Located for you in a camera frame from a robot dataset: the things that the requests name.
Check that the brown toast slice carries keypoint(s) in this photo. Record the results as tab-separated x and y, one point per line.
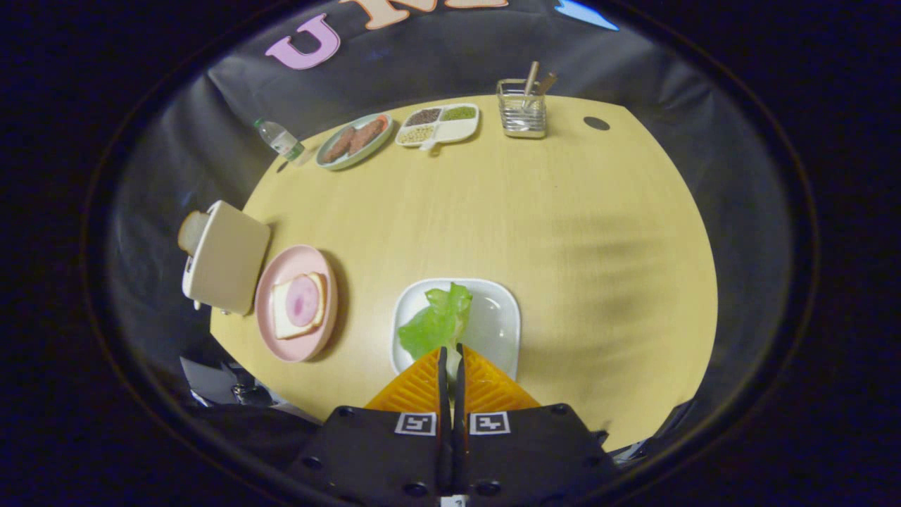
191	232

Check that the pink round plate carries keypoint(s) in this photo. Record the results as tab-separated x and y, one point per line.
299	348

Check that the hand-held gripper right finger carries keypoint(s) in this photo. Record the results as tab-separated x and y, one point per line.
528	451

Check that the clear plastic water bottle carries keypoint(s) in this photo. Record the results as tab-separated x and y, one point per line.
280	139

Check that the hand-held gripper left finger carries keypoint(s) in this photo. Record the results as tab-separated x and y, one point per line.
380	451

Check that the square clear glass cup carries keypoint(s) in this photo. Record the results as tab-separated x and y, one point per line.
522	120

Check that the light wooden stick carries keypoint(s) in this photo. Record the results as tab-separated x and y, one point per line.
531	76

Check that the pink ham slice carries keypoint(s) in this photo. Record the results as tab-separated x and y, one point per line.
304	301

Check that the white bread slice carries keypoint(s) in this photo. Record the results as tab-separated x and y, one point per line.
281	325

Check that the brown meat patty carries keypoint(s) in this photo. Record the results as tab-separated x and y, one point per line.
338	145
366	136

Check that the green lettuce leaf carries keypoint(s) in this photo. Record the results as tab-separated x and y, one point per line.
433	324

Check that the white divided seasoning dish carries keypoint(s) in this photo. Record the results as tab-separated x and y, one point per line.
461	129

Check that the pale blue round plate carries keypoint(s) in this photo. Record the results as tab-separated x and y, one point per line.
331	163

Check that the white square plate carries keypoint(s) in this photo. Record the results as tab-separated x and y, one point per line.
496	317

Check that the brown wooden stick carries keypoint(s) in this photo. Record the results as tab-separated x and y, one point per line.
546	82

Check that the cream white toaster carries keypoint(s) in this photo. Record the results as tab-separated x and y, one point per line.
229	257

